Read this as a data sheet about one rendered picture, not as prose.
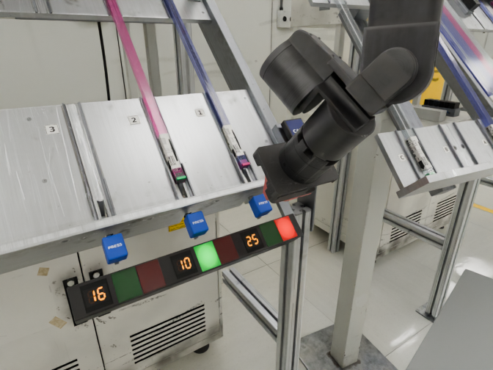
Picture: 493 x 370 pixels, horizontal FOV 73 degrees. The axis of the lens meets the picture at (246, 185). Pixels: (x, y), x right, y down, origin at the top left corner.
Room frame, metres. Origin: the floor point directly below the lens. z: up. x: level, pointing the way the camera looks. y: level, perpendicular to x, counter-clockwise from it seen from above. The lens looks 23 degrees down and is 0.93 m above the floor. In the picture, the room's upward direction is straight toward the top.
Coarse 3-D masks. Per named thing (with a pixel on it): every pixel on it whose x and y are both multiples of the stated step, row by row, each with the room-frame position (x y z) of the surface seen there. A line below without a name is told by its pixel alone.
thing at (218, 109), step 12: (168, 0) 0.73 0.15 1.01; (180, 24) 0.69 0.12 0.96; (180, 36) 0.68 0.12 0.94; (192, 48) 0.66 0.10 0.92; (192, 60) 0.64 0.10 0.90; (204, 72) 0.62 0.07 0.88; (204, 84) 0.60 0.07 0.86; (216, 96) 0.59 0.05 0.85; (216, 108) 0.57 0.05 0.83; (228, 120) 0.56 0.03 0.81; (240, 156) 0.51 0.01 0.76; (240, 168) 0.50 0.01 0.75
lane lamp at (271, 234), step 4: (264, 224) 0.46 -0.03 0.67; (268, 224) 0.46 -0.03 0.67; (272, 224) 0.46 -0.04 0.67; (260, 228) 0.45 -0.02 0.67; (264, 228) 0.45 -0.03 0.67; (268, 228) 0.45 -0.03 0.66; (272, 228) 0.46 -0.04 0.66; (276, 228) 0.46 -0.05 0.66; (264, 232) 0.45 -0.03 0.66; (268, 232) 0.45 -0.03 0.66; (272, 232) 0.45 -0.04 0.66; (276, 232) 0.45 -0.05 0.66; (264, 236) 0.44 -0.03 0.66; (268, 236) 0.44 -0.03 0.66; (272, 236) 0.45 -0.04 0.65; (276, 236) 0.45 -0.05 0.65; (280, 236) 0.45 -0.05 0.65; (268, 240) 0.44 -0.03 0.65; (272, 240) 0.44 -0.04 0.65; (276, 240) 0.44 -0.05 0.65; (280, 240) 0.45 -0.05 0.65; (268, 244) 0.43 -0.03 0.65; (272, 244) 0.43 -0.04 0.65
